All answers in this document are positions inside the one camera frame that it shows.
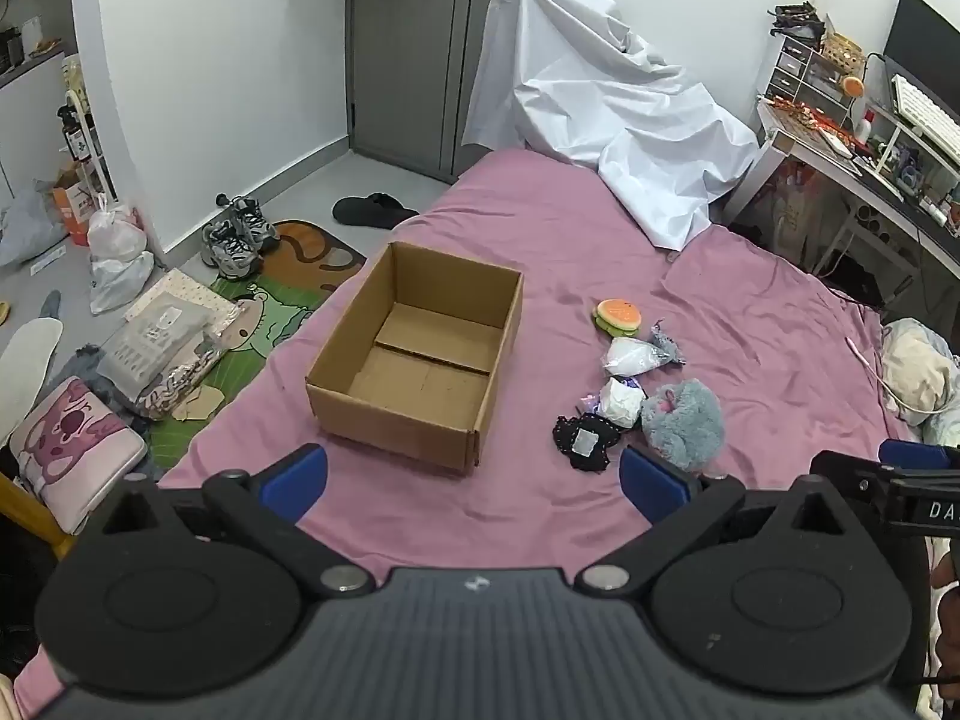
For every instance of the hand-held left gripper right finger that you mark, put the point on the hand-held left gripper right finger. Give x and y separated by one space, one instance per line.
652 484

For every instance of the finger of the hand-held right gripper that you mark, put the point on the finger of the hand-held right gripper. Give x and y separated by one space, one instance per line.
840 469
911 454

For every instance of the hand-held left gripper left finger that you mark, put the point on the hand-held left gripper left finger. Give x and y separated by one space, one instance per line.
296 480

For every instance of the grey fluffy plush toy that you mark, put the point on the grey fluffy plush toy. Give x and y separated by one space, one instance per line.
682 420

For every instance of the black lace coaster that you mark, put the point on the black lace coaster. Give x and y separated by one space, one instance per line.
585 446

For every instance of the white purple cloth bundle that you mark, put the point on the white purple cloth bundle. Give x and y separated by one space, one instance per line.
621 401

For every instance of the denim elephant toy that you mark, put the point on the denim elephant toy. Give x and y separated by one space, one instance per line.
665 345

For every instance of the brown cardboard box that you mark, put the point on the brown cardboard box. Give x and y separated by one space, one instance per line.
420 390

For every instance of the burger plush toy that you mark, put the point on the burger plush toy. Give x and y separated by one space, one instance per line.
616 317

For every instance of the person's right hand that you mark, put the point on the person's right hand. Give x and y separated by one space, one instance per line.
946 637

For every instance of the beige pillow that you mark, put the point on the beige pillow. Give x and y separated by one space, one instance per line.
919 371

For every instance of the patterned plastic package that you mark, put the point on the patterned plastic package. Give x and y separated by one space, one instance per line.
184 386

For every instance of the cartoon floor mat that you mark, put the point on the cartoon floor mat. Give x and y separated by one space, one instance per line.
289 307

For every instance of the grey plastic mailer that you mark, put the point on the grey plastic mailer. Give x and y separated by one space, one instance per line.
150 349

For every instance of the beige dotted flat package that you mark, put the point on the beige dotted flat package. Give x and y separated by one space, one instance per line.
184 294

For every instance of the pink cartoon cushion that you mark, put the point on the pink cartoon cushion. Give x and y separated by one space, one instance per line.
71 450

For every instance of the grey sneaker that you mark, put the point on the grey sneaker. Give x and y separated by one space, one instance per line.
225 249
255 223

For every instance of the pink bed sheet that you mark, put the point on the pink bed sheet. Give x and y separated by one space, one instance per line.
562 240

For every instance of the white plastic bag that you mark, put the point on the white plastic bag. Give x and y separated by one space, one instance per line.
120 281
116 234

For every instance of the black slipper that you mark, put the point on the black slipper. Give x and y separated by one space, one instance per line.
375 210

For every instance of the white oval pad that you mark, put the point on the white oval pad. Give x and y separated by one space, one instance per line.
26 375

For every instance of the white desk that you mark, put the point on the white desk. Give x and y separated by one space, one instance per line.
810 146

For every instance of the white bottle red cap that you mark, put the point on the white bottle red cap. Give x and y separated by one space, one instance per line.
865 129

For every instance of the white keyboard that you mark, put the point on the white keyboard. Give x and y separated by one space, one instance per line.
926 116

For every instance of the orange cardboard box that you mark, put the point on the orange cardboard box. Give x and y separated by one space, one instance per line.
71 204

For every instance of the grey bag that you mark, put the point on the grey bag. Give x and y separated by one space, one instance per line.
26 223

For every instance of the orange ball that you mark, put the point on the orange ball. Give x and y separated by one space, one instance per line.
853 85

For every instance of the white cover sheet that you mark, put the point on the white cover sheet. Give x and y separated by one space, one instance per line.
600 105

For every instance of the small drawer organiser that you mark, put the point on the small drawer organiser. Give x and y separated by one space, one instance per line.
806 71

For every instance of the woven basket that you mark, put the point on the woven basket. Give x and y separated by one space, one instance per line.
844 51

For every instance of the black monitor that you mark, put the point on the black monitor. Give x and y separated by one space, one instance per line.
926 34

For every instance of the grey door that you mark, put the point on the grey door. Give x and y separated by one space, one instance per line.
405 52

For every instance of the white cabinet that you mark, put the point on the white cabinet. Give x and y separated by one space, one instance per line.
30 112

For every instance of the yellow frame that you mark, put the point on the yellow frame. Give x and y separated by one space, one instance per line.
34 517

